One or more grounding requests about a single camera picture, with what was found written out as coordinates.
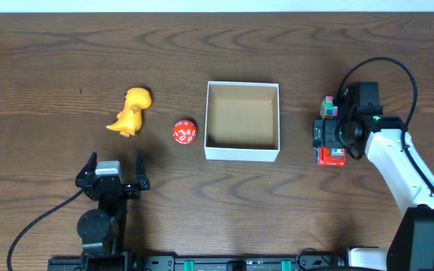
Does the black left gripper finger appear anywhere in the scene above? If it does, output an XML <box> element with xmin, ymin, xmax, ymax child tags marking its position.
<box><xmin>84</xmin><ymin>152</ymin><xmax>97</xmax><ymax>176</ymax></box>
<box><xmin>135</xmin><ymin>150</ymin><xmax>147</xmax><ymax>181</ymax></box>

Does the multicoloured puzzle cube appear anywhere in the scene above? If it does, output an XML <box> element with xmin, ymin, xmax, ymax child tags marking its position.
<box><xmin>319</xmin><ymin>96</ymin><xmax>338</xmax><ymax>120</ymax></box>

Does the red toy robot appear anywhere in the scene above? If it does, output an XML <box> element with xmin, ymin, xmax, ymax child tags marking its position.
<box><xmin>315</xmin><ymin>147</ymin><xmax>346</xmax><ymax>167</ymax></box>

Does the white cardboard box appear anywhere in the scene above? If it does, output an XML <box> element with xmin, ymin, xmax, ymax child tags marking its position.
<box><xmin>203</xmin><ymin>81</ymin><xmax>280</xmax><ymax>162</ymax></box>

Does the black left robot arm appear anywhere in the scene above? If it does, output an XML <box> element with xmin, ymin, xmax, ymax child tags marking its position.
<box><xmin>75</xmin><ymin>152</ymin><xmax>151</xmax><ymax>257</ymax></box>

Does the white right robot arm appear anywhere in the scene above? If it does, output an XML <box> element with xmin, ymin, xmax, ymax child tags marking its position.
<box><xmin>281</xmin><ymin>82</ymin><xmax>434</xmax><ymax>270</ymax></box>

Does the orange toy dinosaur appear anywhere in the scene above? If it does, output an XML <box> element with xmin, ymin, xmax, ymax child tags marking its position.
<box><xmin>106</xmin><ymin>87</ymin><xmax>152</xmax><ymax>137</ymax></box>

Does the red ball with white letters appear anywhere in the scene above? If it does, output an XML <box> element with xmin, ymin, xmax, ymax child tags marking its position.
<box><xmin>173</xmin><ymin>119</ymin><xmax>197</xmax><ymax>145</ymax></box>

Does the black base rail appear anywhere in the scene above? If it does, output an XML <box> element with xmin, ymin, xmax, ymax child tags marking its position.
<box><xmin>47</xmin><ymin>252</ymin><xmax>346</xmax><ymax>271</ymax></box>

